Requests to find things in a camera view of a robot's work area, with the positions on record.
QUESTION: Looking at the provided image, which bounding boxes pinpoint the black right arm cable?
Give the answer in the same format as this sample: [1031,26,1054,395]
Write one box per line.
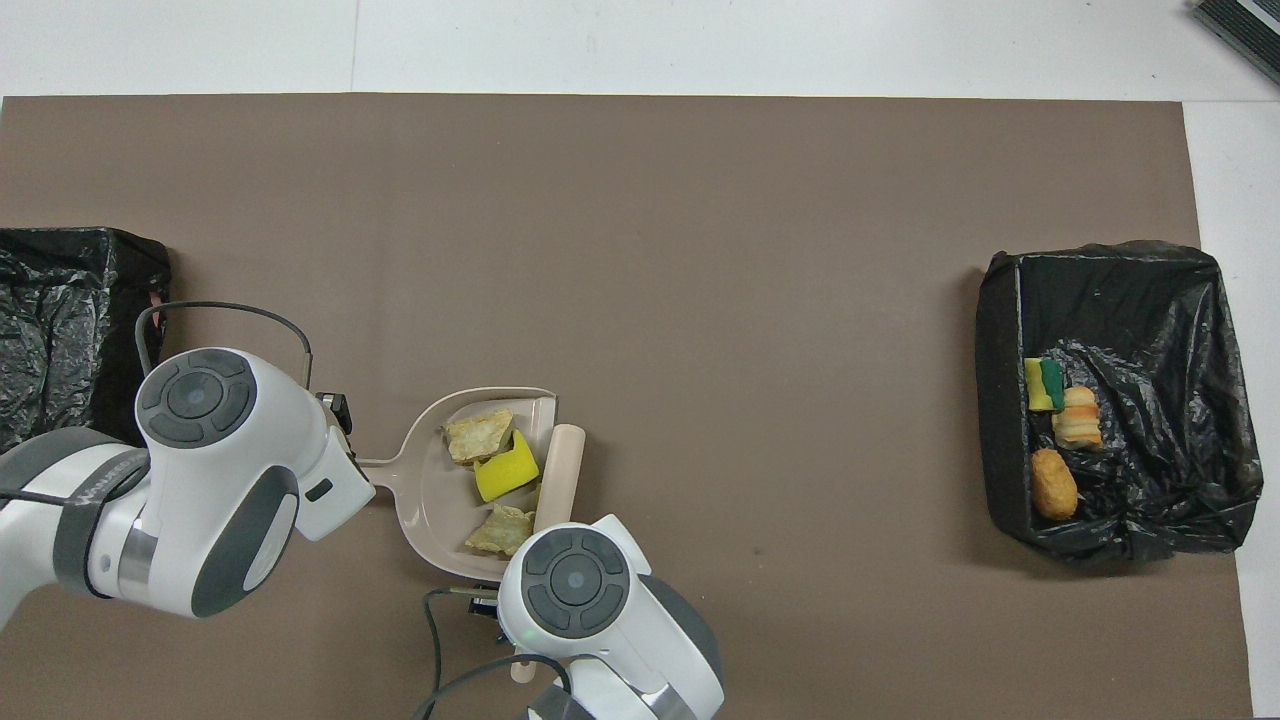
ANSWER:
[412,588,573,720]

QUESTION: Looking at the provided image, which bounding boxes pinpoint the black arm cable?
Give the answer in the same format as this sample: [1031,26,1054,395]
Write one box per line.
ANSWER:
[412,588,573,720]
[135,301,314,393]

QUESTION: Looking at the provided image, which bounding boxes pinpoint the brown table mat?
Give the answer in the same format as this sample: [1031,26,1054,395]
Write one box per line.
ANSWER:
[0,95,1253,720]

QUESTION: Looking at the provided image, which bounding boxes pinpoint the striped orange white bread roll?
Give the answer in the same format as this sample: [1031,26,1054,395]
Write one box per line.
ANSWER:
[1052,386,1104,451]

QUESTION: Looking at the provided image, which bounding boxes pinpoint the brown oval bread roll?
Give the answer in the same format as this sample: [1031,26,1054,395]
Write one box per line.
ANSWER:
[1030,448,1080,522]

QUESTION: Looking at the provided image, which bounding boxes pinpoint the yellow green sponge piece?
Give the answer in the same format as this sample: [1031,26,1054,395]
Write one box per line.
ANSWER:
[1024,357,1067,414]

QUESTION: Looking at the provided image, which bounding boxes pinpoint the black ribbed panel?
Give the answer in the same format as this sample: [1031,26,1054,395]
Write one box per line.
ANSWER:
[1190,0,1280,86]

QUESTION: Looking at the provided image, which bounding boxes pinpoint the bin with black bag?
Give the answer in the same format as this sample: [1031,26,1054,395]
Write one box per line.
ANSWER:
[0,227,173,451]
[975,240,1265,563]

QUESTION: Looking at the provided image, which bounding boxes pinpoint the beige brush black bristles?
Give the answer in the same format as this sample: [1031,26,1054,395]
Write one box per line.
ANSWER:
[510,424,586,686]

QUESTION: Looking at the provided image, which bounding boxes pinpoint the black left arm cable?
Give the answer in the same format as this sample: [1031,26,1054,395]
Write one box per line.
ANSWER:
[135,301,314,393]

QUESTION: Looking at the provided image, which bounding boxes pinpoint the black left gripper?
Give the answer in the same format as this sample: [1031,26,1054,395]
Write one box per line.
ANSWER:
[318,392,357,461]

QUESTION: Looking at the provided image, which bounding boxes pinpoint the beige plastic dustpan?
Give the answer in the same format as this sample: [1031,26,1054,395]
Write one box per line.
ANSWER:
[358,387,559,583]

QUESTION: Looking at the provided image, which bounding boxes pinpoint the pale bread piece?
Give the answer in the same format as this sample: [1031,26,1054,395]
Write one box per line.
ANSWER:
[465,503,536,557]

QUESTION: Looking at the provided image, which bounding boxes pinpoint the spiral orange pastry horn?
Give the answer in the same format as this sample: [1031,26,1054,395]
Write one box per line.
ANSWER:
[443,408,516,466]

